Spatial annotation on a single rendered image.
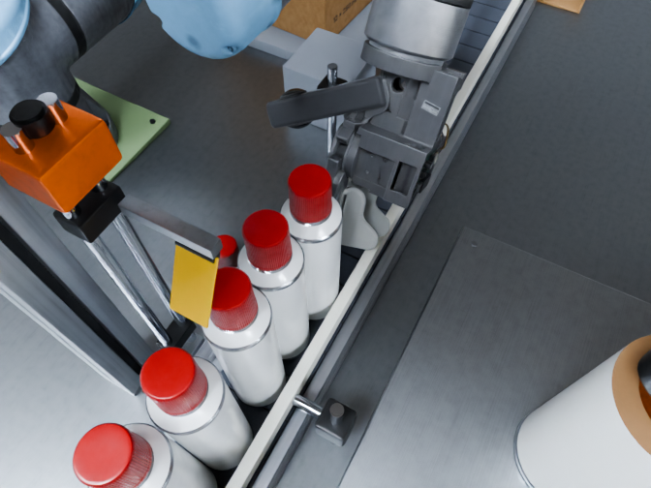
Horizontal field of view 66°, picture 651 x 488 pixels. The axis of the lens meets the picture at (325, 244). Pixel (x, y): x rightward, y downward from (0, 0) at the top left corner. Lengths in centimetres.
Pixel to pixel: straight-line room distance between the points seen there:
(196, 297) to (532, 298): 38
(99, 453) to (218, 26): 25
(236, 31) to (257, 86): 51
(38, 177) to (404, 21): 27
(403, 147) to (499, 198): 32
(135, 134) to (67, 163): 53
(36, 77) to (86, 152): 42
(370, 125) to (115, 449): 31
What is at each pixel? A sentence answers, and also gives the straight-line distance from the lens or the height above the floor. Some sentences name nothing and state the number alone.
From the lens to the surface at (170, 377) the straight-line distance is 32.
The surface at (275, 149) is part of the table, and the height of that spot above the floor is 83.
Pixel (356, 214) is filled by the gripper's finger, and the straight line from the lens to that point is 47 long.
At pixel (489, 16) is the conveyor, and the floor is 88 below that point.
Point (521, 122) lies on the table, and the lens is 83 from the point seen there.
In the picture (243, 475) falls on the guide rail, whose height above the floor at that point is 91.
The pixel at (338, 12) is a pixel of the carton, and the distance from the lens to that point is 88.
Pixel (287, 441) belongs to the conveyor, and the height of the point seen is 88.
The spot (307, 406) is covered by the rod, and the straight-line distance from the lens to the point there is 48.
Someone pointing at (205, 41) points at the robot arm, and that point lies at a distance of 35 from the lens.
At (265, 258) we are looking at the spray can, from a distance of 35.
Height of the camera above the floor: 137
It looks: 58 degrees down
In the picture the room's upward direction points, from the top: straight up
